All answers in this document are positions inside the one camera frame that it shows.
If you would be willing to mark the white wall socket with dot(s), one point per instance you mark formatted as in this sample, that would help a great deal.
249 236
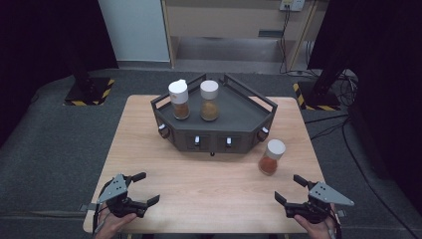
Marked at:
292 4

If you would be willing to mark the orange spice jar round lid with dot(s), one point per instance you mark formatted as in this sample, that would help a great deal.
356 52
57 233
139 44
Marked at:
271 154

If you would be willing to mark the spice jar with flip lid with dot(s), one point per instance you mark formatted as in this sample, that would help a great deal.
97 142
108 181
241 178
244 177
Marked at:
179 96

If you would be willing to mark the dark grey corner rack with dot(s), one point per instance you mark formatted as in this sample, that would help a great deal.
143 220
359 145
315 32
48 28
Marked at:
239 116

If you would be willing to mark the dark curtain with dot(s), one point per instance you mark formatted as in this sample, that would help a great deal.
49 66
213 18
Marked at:
43 40
384 66

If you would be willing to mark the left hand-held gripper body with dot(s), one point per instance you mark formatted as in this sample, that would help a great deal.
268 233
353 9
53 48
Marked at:
114 191

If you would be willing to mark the light wooden cabinet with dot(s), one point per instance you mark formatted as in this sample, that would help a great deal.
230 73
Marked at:
229 23

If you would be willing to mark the person's left hand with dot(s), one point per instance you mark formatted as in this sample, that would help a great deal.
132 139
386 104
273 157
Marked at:
111 227

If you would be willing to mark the person's right hand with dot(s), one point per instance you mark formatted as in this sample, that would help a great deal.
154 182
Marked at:
316 230

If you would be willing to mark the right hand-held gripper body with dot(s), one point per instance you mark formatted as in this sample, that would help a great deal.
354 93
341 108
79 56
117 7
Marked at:
326 194

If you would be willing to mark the black stand with striped base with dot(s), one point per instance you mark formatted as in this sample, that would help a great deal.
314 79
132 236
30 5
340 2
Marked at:
88 93
318 98

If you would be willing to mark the white panel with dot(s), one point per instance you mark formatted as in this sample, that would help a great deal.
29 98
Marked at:
136 30

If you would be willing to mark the tan spice jar round lid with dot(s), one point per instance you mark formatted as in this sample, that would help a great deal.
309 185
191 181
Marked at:
209 99

